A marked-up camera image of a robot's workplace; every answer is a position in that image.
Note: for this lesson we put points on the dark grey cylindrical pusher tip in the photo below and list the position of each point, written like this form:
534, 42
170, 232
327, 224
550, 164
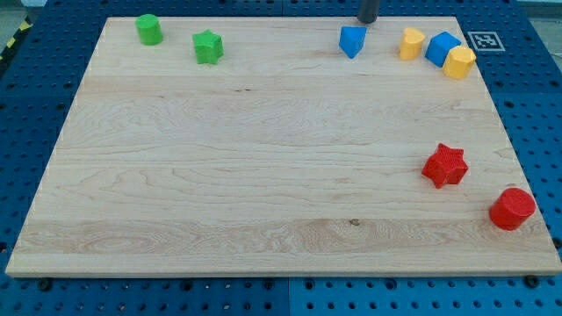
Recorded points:
368, 11

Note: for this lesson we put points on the blue triangle block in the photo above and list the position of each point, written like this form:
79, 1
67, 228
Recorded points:
352, 40

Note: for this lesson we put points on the green star block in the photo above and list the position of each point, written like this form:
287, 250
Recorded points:
208, 47

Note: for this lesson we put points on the red star block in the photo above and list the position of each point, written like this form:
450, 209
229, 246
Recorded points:
445, 166

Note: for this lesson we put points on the yellow heart block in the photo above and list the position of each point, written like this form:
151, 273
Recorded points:
411, 43

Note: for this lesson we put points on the blue cube block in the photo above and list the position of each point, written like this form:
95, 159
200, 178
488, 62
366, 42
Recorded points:
439, 47

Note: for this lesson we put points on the yellow hexagon block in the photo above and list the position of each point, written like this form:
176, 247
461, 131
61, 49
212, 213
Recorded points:
459, 62

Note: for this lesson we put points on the white fiducial marker tag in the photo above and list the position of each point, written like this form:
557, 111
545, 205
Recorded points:
486, 41

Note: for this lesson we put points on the green cylinder block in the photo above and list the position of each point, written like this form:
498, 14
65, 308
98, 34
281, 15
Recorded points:
148, 29

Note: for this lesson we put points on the red cylinder block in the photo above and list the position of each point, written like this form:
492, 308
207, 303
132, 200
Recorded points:
512, 208

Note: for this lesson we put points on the black bolt front right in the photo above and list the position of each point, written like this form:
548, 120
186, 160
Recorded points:
532, 281

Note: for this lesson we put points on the black bolt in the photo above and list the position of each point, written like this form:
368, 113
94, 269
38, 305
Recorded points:
532, 281
44, 284

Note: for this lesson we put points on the black bolt front left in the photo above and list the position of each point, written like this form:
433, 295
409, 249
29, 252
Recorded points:
44, 284

